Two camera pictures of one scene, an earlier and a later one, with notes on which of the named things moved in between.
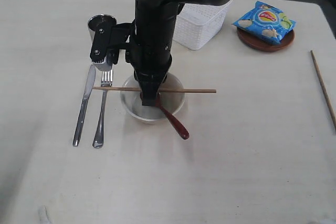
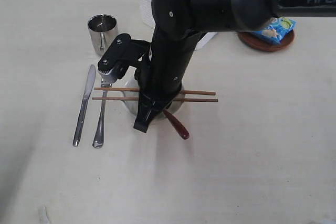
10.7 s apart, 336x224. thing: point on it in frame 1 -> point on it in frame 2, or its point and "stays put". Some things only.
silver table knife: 88,86 stays put
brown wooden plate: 261,44 stays put
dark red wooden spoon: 184,131 stays put
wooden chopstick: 323,88 -> 181,99
